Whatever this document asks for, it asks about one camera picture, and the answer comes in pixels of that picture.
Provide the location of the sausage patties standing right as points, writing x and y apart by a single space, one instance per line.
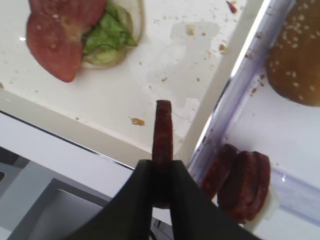
240 180

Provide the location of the white metal tray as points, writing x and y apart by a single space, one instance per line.
186 53

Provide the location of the clear long rail right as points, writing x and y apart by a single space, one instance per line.
253 54

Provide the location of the clear rail right lower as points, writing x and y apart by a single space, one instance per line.
297 197

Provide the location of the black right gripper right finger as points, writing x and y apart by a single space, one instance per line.
194 216

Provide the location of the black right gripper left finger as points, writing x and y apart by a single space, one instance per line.
128 215

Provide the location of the tomato slices on bun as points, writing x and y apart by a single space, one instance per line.
54 33

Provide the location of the sausage patty slice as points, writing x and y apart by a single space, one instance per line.
162 153

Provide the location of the lettuce leaf on bun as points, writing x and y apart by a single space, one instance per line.
113 31

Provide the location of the sesame bun tops right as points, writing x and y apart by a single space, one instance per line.
293 62

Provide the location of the bottom bun on tray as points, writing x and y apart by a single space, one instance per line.
107 58

